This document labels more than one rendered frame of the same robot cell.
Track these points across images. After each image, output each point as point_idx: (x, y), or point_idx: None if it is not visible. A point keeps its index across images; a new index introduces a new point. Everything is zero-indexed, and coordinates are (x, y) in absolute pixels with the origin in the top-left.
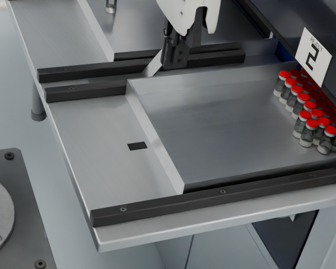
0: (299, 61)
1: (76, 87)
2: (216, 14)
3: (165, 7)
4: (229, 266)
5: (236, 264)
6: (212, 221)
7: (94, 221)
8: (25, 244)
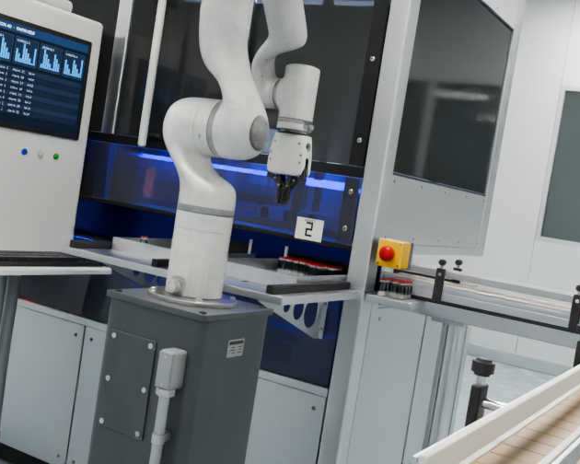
0: (298, 237)
1: None
2: (310, 164)
3: (281, 168)
4: (262, 431)
5: (271, 422)
6: (318, 295)
7: (272, 288)
8: (244, 304)
